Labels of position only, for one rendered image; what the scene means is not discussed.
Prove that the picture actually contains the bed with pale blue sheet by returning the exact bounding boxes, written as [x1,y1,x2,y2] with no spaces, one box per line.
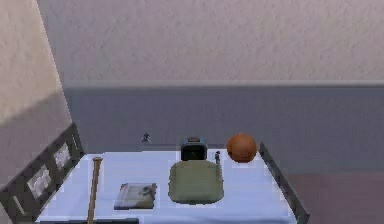
[0,122,311,224]

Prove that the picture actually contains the wooden baseball bat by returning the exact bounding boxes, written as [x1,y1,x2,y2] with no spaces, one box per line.
[86,156,104,224]

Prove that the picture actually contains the grey book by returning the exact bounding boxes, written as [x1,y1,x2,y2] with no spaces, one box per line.
[113,182,158,211]

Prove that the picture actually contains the black alarm clock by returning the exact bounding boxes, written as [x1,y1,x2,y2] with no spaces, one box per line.
[180,136,209,162]

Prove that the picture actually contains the orange basketball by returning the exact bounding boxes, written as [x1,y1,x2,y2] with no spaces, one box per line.
[226,132,258,164]

